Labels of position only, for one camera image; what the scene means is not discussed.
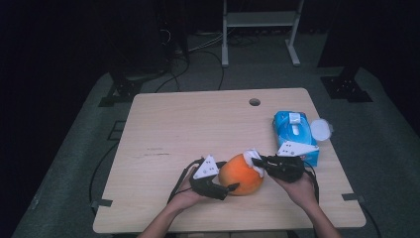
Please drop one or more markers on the black stand base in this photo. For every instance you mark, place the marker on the black stand base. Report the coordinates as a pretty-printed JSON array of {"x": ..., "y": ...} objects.
[
  {"x": 346, "y": 88},
  {"x": 120, "y": 94}
]

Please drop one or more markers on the person's left hand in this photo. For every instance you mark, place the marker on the person's left hand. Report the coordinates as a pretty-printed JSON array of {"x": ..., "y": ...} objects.
[{"x": 186, "y": 196}]

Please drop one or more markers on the black tape rectangle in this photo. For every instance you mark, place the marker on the black tape rectangle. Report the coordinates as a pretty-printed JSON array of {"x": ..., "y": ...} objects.
[{"x": 116, "y": 130}]

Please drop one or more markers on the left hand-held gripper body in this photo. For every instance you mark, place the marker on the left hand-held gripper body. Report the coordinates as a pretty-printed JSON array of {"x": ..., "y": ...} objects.
[{"x": 206, "y": 180}]

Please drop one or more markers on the blue wet wipe pack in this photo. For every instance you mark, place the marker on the blue wet wipe pack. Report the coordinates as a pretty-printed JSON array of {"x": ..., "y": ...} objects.
[{"x": 297, "y": 132}]

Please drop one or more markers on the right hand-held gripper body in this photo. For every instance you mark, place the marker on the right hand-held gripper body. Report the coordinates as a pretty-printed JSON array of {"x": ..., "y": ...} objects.
[{"x": 287, "y": 168}]

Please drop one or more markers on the large orange fruit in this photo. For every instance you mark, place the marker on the large orange fruit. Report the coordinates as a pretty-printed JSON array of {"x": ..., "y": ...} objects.
[{"x": 239, "y": 177}]

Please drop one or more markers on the white metal stand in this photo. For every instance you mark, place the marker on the white metal stand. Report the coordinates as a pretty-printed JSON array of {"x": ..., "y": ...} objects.
[{"x": 261, "y": 19}]

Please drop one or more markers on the person's right hand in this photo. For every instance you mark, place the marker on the person's right hand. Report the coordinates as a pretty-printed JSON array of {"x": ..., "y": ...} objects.
[{"x": 300, "y": 191}]

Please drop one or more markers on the white wet wipe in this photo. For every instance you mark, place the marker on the white wet wipe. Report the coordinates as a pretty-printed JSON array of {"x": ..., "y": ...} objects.
[{"x": 256, "y": 155}]

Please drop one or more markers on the grey tape strip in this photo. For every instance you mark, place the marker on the grey tape strip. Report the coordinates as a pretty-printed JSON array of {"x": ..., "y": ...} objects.
[
  {"x": 101, "y": 203},
  {"x": 352, "y": 197}
]

